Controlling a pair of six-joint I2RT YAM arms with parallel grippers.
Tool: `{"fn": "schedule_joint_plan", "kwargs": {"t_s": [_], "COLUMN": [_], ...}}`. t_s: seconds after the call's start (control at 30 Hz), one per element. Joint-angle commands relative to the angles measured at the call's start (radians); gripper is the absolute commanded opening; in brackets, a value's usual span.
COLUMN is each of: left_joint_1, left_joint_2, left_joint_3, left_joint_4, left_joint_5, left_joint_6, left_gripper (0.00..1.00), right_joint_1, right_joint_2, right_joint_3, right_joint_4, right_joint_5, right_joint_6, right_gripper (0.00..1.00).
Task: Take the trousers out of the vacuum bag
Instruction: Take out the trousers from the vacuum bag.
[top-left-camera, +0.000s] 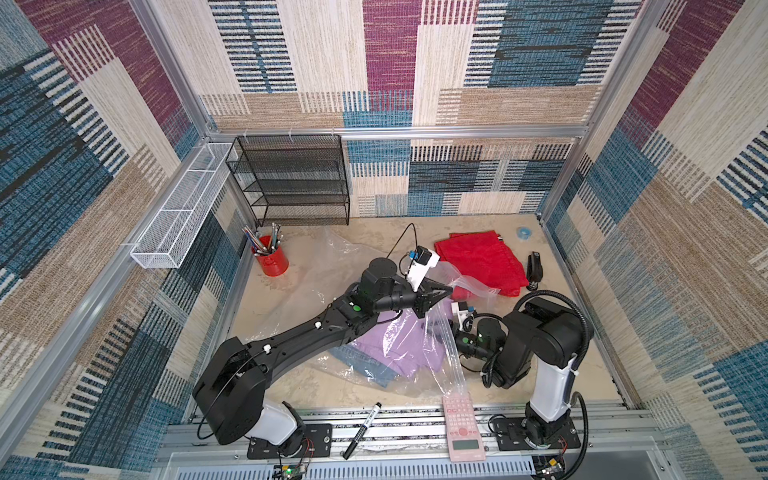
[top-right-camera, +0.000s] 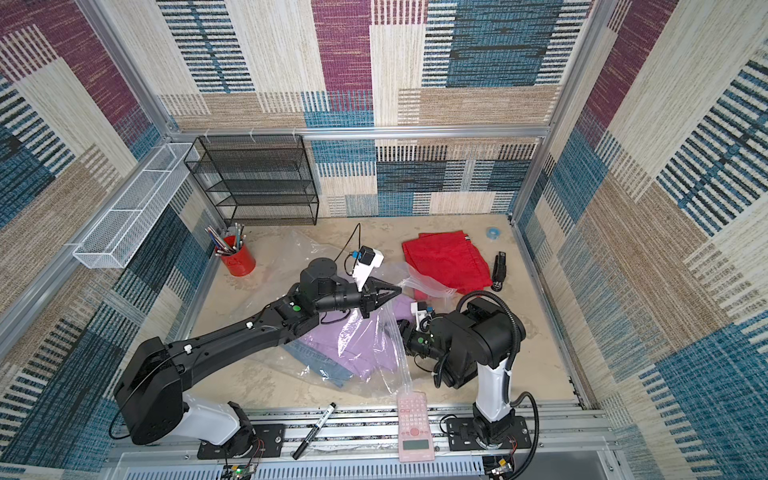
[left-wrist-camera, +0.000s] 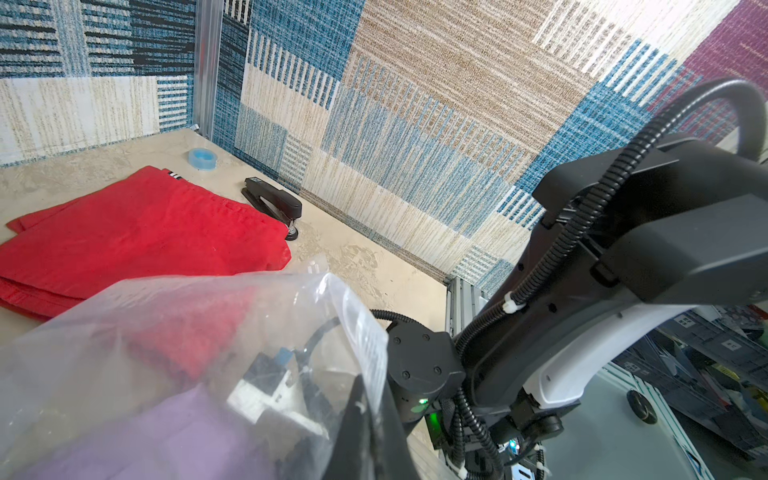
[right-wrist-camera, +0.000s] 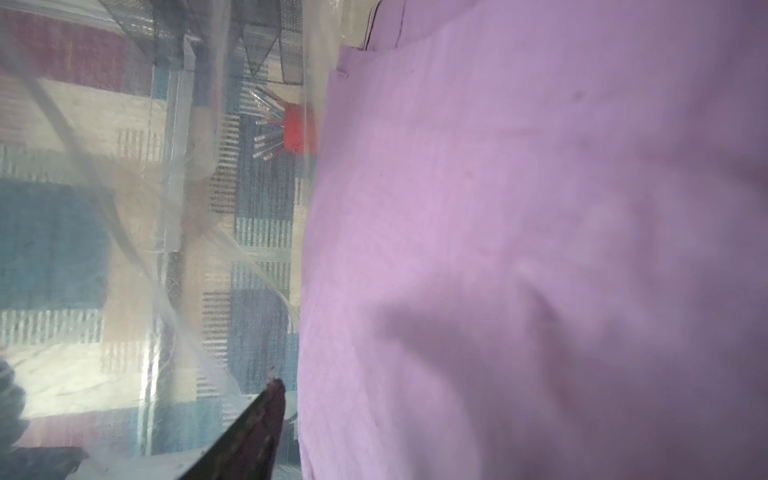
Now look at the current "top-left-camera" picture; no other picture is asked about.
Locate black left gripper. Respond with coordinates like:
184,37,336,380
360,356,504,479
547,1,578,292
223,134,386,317
373,281,455,324

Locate lilac trousers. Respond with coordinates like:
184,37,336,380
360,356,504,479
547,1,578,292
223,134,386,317
350,299,452,382

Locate red trousers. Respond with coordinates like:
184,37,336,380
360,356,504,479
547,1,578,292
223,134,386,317
434,230,529,298

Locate clear plastic vacuum bag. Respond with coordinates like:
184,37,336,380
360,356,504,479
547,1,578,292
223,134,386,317
246,228,499,406

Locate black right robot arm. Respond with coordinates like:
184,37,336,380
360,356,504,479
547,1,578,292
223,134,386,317
449,290,594,449

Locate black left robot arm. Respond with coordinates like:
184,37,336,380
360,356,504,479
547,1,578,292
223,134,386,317
193,258,453,446

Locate grey-blue folded trousers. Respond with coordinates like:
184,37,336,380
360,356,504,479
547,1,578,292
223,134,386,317
329,345,398,388

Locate small black device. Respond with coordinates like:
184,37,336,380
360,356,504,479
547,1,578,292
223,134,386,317
526,251,543,292

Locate pink calculator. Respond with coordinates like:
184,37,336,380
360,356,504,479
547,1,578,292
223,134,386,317
442,393,486,462

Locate black marker pen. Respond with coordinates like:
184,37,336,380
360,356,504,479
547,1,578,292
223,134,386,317
342,402,382,460

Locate red pen cup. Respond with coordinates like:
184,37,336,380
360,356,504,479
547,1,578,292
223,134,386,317
253,244,289,277

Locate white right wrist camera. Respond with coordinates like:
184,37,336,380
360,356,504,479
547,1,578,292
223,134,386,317
451,301,476,333

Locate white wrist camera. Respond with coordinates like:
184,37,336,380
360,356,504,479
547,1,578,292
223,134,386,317
451,301,476,333
406,246,440,291

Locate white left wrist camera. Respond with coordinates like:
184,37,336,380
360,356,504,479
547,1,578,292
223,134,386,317
406,246,440,291

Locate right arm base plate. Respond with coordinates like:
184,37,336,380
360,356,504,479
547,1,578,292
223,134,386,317
491,417,582,451

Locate black wire mesh shelf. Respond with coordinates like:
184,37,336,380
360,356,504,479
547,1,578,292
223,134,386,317
226,135,351,226

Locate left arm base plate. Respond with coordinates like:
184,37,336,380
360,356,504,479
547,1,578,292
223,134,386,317
246,423,333,460

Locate white wire mesh basket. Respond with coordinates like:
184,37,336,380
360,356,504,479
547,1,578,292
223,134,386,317
131,143,231,269

